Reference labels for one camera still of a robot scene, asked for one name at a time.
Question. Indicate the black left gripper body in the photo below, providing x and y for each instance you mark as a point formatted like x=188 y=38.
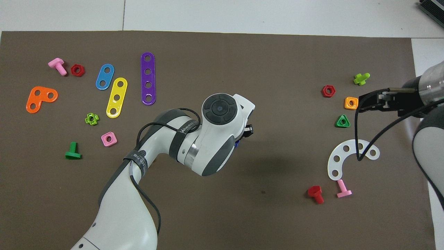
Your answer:
x=248 y=131

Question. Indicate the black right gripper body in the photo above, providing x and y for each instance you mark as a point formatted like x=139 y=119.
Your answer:
x=409 y=99

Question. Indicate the blue square plastic nut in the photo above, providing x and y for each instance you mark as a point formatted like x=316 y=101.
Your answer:
x=238 y=143

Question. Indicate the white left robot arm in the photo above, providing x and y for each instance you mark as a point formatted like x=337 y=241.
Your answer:
x=121 y=215

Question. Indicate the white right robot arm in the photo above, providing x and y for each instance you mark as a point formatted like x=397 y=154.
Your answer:
x=432 y=83

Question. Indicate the orange square plastic nut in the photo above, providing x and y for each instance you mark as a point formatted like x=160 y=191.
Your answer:
x=350 y=103

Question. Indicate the green triangular plastic nut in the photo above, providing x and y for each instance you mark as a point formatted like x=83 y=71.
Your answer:
x=342 y=122

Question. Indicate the red hexagonal plastic nut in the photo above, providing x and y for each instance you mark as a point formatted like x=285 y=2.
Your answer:
x=77 y=70
x=328 y=91

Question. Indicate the pink square plastic nut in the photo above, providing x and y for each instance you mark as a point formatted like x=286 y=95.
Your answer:
x=109 y=139

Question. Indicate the green cross-shaped plastic nut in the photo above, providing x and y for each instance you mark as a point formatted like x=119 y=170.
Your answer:
x=92 y=119

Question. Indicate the lime green cross-head bolt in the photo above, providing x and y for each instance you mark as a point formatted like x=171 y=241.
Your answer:
x=360 y=79

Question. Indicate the white curved five-hole plate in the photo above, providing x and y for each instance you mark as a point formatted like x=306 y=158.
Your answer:
x=338 y=152

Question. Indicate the brown table mat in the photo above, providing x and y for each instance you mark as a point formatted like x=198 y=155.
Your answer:
x=222 y=208

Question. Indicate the pink plastic bolt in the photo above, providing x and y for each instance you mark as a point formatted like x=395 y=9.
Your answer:
x=343 y=190
x=57 y=65

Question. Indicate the red hexagonal-head plastic bolt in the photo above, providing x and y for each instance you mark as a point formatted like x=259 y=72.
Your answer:
x=315 y=192

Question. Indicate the grey ribbed electronic device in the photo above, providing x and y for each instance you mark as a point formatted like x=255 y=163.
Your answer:
x=432 y=8

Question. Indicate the purple four-hole strip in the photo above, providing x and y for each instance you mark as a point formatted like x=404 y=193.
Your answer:
x=148 y=64

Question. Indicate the yellow three-hole plate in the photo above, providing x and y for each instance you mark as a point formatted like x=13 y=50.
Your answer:
x=117 y=104

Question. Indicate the blue two-hole plate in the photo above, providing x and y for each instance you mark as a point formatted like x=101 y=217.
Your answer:
x=102 y=83

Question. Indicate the dark green plastic bolt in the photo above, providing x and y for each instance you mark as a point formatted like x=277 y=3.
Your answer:
x=73 y=152

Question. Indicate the orange three-hole angle plate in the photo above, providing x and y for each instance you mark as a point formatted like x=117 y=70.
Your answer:
x=40 y=99

